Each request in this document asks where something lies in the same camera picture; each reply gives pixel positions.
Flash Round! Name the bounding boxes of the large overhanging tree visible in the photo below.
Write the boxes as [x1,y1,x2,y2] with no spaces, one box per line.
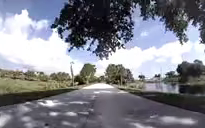
[50,0,205,61]

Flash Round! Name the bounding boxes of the green tree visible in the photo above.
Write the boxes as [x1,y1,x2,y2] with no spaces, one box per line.
[74,63,98,85]

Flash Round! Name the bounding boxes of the grass field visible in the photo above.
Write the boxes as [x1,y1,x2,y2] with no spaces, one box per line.
[0,69,88,108]

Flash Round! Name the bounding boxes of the cluster of green trees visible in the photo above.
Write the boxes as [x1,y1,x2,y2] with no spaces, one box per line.
[104,63,135,86]

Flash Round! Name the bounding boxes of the dark trees beyond water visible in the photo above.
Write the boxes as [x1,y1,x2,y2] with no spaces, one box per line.
[164,59,205,84]

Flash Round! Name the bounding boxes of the bare palm trunk pole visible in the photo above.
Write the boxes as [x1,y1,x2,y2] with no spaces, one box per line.
[69,61,76,88]

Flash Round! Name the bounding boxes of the pond water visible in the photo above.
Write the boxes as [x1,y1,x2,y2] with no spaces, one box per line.
[140,81,205,97]

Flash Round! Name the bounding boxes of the row of bushes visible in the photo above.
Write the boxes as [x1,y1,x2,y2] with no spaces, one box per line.
[0,70,73,83]

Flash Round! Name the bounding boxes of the grey asphalt path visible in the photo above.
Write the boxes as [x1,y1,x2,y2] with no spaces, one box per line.
[0,82,205,128]

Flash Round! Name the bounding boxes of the grass verge by water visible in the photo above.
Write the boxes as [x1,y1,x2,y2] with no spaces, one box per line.
[113,84,205,117]

